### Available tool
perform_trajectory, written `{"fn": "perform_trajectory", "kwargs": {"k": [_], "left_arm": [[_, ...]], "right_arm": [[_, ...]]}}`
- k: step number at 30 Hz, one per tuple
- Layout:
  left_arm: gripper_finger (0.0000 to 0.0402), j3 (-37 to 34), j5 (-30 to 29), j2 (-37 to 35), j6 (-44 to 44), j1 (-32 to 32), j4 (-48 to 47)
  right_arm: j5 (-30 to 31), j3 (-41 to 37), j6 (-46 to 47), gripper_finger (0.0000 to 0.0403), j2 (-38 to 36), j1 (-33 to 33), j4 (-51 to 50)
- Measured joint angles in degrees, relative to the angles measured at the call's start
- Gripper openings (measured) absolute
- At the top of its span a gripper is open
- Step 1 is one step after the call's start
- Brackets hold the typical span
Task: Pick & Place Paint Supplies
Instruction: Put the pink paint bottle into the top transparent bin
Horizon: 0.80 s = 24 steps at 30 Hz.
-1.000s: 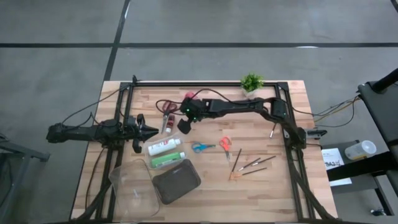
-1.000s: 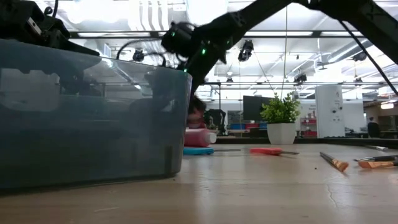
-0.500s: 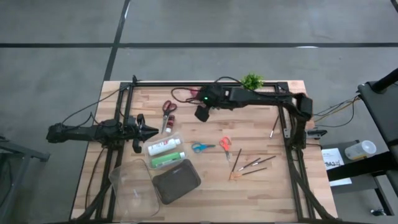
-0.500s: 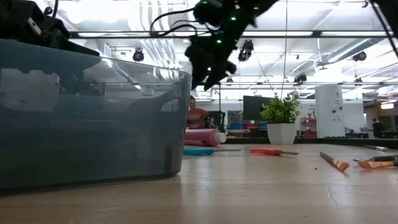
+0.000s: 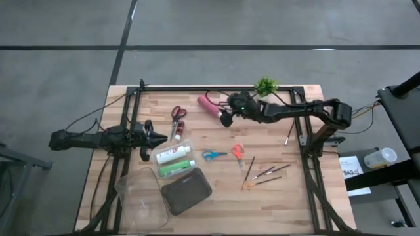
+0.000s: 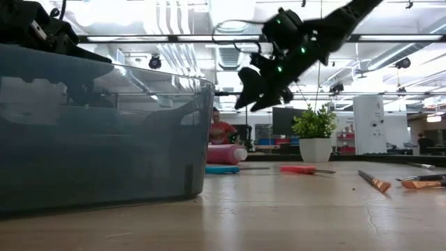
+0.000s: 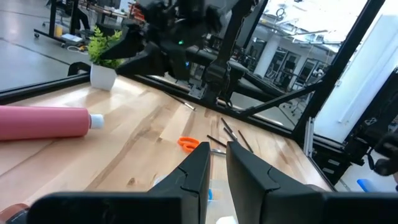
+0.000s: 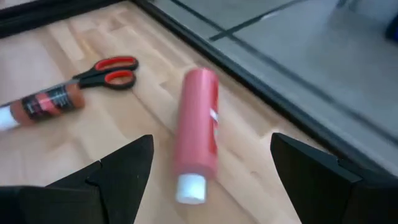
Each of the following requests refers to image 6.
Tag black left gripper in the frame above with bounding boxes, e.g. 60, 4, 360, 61
26, 1, 113, 64

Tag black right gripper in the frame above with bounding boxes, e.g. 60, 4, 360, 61
235, 7, 328, 112

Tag red paint bottle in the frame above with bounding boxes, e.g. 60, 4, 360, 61
206, 144, 249, 165

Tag orange-handled scissors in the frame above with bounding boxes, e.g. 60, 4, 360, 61
278, 165, 337, 175

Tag smoke grey plastic bin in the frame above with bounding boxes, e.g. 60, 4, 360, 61
0, 43, 216, 214

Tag paintbrush with copper ferrule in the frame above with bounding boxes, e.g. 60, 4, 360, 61
357, 169, 393, 193
400, 179, 446, 190

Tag thin paintbrush silver ferrule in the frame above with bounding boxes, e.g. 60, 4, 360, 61
406, 162, 436, 171

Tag person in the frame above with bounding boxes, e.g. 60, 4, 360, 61
417, 132, 435, 155
208, 106, 241, 146

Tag green plant in white pot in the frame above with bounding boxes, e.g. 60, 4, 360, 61
291, 103, 338, 163

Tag shelf with red boxes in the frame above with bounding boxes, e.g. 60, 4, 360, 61
335, 130, 356, 155

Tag white pillar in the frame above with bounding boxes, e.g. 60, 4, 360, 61
353, 94, 387, 155

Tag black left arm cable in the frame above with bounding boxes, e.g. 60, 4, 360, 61
48, 0, 69, 18

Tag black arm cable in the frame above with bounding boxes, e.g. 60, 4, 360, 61
212, 19, 268, 53
48, 0, 69, 18

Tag thin hanging cable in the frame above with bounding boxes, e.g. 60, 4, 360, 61
314, 0, 323, 112

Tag black table frame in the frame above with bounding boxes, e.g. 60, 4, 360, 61
213, 152, 446, 167

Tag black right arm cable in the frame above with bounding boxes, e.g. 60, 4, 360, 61
212, 19, 268, 53

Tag blue-handled scissors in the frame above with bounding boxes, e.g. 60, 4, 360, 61
205, 165, 271, 175

